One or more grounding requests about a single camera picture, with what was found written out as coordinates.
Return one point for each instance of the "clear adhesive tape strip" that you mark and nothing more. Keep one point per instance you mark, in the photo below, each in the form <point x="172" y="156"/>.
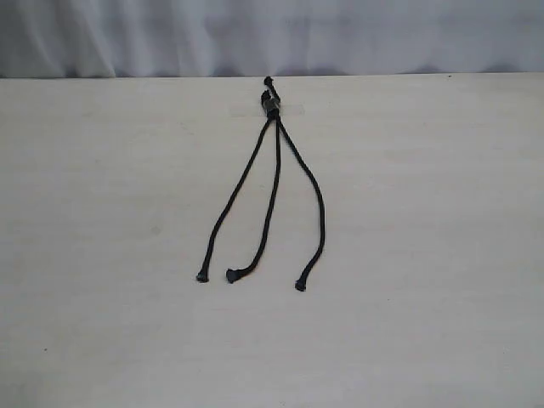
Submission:
<point x="258" y="111"/>

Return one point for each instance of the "white backdrop curtain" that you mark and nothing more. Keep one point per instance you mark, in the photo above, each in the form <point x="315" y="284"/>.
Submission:
<point x="56" y="39"/>

